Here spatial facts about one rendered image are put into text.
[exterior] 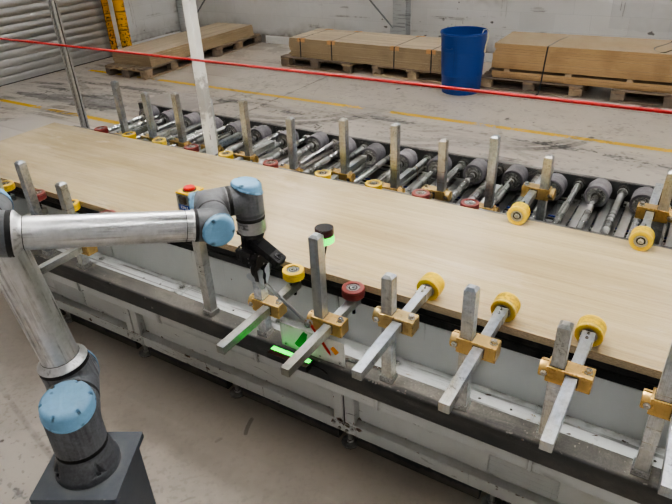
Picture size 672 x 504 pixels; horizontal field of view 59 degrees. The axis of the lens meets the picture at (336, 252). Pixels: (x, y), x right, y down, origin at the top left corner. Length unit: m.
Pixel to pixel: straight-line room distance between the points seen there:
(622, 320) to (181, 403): 1.99
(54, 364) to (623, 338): 1.68
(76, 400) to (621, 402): 1.57
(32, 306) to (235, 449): 1.26
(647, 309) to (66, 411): 1.75
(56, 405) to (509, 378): 1.37
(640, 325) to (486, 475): 0.83
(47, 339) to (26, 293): 0.16
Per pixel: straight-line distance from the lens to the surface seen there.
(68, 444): 1.91
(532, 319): 1.96
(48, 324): 1.90
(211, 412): 2.96
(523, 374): 2.03
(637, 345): 1.95
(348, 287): 2.05
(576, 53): 7.45
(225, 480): 2.68
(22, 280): 1.82
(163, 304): 2.48
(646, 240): 2.42
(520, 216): 2.47
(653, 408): 1.70
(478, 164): 3.18
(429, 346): 2.11
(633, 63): 7.38
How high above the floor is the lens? 2.04
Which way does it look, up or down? 30 degrees down
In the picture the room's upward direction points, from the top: 3 degrees counter-clockwise
